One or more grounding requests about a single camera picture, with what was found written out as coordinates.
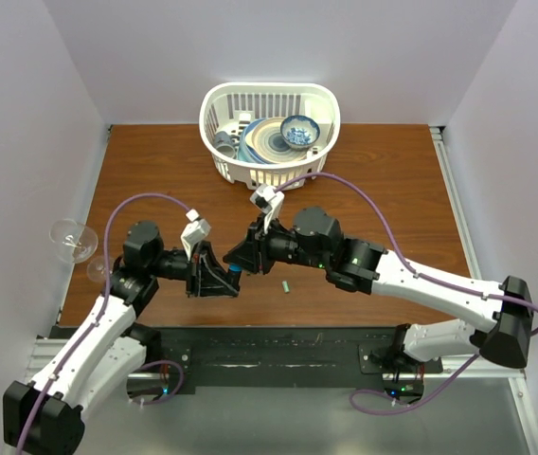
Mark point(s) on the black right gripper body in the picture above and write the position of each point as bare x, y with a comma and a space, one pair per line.
281, 248

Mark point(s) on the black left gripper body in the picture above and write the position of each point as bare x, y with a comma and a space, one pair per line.
172, 263

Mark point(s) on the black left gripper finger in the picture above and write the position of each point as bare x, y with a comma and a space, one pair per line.
210, 287
217, 260

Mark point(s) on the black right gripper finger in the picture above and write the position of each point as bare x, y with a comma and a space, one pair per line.
255, 242
244, 257

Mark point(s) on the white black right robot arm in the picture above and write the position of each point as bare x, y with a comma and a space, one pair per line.
490, 319

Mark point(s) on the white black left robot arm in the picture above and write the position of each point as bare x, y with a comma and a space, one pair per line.
47, 414

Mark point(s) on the clear wine glass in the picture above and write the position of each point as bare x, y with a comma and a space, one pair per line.
74, 242

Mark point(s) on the beige blue plate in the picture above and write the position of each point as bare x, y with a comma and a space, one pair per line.
262, 143

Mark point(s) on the grey blue mug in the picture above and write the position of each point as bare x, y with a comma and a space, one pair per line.
223, 144

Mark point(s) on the blue patterned bowl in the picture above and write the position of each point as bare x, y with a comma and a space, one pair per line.
300, 132

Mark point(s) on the white plastic dish basket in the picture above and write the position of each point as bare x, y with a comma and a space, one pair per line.
231, 106

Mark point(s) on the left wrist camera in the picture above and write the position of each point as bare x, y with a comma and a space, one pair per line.
194, 232

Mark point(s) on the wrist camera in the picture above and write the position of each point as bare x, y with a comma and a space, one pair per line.
269, 201
194, 232

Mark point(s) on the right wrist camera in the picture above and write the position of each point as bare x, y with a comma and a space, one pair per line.
269, 201

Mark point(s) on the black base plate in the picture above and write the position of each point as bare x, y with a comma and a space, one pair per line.
273, 357

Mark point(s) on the aluminium frame rail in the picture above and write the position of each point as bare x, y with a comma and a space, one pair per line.
517, 379

